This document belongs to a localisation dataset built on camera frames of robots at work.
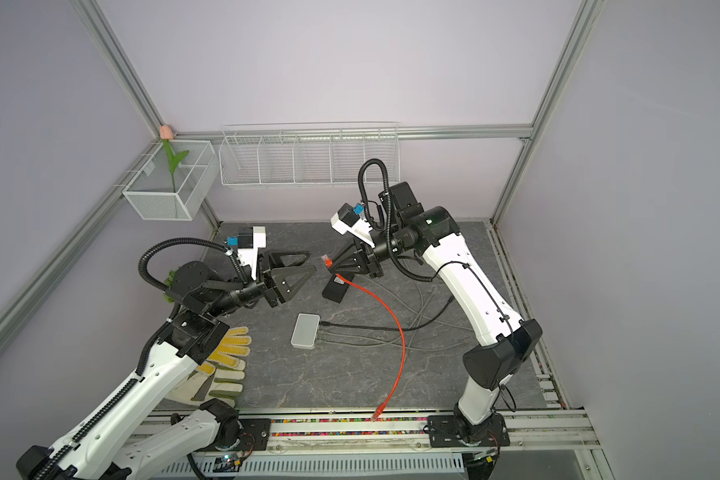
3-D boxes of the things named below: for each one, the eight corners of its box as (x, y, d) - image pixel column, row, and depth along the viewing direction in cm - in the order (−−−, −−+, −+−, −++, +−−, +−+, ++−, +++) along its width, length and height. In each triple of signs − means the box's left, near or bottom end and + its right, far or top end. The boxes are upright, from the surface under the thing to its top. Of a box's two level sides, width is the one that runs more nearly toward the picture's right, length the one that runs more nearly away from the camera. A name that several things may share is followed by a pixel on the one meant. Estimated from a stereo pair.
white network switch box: (292, 349, 90) (290, 346, 88) (297, 316, 97) (296, 313, 95) (316, 349, 90) (315, 346, 88) (320, 316, 97) (319, 313, 95)
